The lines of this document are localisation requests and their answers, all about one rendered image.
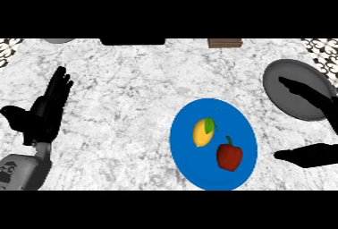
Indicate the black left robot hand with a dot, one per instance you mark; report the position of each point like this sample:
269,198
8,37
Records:
46,113

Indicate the red bell pepper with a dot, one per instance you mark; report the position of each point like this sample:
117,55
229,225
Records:
229,156

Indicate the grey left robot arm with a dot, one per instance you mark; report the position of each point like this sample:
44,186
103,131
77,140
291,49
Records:
22,171

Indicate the yellow lemon with green leaf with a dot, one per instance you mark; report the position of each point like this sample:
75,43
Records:
204,132

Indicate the grey pan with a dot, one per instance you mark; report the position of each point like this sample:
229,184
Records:
295,89

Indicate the grey round dish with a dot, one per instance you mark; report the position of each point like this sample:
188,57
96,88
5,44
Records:
58,40

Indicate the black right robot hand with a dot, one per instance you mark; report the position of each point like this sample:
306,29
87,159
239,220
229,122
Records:
315,155

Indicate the blue plate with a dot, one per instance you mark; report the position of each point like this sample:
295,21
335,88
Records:
213,144

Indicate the brown wooden box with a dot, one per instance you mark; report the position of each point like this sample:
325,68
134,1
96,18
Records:
224,43

